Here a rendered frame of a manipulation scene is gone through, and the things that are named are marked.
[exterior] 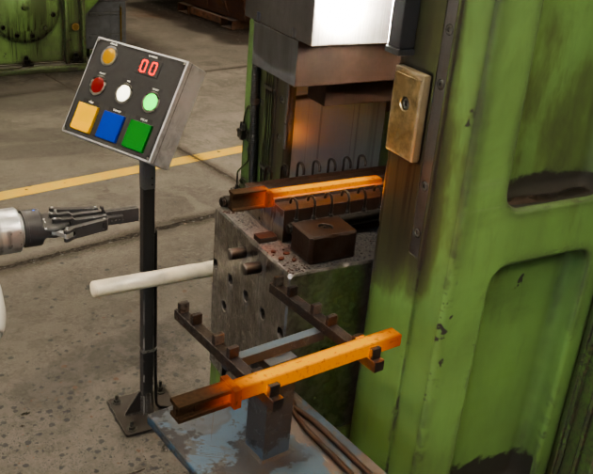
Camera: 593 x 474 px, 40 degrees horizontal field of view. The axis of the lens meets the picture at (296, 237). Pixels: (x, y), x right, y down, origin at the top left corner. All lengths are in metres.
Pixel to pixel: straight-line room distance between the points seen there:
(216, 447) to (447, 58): 0.83
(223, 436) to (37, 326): 1.76
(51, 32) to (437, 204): 5.31
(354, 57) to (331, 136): 0.40
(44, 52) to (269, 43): 4.95
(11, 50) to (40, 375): 3.96
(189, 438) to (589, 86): 1.03
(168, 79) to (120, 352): 1.25
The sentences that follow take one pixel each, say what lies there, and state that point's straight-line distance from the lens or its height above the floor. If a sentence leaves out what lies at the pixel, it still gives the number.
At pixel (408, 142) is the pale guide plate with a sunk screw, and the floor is 1.22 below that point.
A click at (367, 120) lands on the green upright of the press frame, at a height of 1.08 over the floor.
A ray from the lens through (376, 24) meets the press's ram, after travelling 1.73.
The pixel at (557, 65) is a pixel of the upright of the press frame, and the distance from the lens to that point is 1.66.
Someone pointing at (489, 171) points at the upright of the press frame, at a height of 1.21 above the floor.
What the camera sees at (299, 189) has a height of 1.01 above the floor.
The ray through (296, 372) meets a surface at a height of 0.96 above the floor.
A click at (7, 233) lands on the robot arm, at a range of 1.65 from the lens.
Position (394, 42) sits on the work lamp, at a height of 1.40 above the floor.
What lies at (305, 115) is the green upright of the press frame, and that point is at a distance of 2.07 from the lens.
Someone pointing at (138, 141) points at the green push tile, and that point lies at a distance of 2.17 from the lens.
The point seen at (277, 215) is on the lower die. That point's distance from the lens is 1.85.
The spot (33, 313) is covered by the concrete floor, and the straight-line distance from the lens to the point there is 3.37.
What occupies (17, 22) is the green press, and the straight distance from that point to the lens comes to 6.53.
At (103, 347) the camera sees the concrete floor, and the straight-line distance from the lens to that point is 3.13.
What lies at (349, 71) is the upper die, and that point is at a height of 1.30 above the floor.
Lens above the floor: 1.72
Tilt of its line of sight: 25 degrees down
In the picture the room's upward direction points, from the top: 5 degrees clockwise
